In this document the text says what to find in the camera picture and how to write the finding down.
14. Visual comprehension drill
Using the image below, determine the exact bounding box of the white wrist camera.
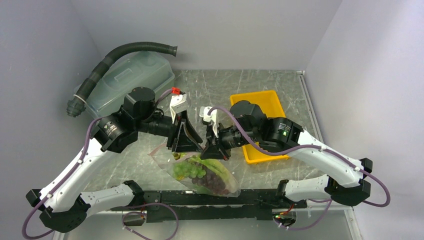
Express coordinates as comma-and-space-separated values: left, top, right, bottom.
199, 106, 219, 137
169, 87, 191, 122

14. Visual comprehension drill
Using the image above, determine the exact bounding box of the yellow plastic tray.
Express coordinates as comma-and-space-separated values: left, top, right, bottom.
230, 90, 291, 165

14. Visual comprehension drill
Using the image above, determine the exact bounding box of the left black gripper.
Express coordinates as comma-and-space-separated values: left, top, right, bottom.
136, 108, 203, 153

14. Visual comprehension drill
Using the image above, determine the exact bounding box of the clear lidded storage box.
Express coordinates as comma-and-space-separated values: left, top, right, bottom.
85, 51, 175, 119

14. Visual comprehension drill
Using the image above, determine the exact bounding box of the clear pink zip top bag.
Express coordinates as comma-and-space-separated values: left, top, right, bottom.
148, 143, 241, 198

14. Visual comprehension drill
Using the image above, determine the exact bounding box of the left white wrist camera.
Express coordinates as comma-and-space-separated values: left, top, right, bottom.
169, 87, 191, 122

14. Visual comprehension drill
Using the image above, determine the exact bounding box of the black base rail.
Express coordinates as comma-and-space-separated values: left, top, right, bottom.
110, 188, 307, 223

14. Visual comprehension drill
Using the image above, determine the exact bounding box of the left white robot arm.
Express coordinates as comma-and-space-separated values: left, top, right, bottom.
26, 87, 202, 233

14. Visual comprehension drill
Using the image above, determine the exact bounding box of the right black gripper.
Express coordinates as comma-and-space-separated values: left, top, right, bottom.
200, 120, 260, 161

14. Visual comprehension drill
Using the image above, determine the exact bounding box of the purple grape bunch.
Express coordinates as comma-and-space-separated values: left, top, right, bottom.
191, 168, 230, 196

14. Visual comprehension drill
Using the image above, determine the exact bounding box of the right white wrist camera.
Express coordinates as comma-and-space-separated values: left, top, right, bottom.
199, 106, 219, 137

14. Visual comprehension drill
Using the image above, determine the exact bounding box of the black corrugated hose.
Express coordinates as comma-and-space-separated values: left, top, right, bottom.
66, 41, 178, 118

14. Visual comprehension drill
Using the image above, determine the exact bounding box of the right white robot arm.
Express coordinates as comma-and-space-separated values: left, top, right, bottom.
199, 100, 373, 208

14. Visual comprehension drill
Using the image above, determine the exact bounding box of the green grape bunch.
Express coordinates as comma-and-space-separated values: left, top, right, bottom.
172, 161, 207, 181

